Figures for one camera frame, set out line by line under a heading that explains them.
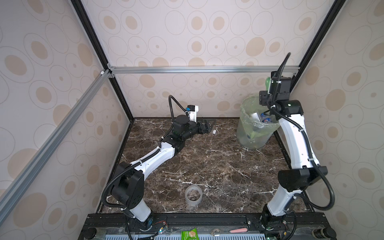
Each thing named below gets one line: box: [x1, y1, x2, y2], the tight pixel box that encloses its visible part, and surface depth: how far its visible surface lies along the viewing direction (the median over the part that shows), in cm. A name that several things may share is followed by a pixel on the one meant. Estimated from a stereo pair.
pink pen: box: [229, 228, 248, 233], surface depth 73 cm
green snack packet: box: [180, 227, 199, 240], surface depth 70 cm
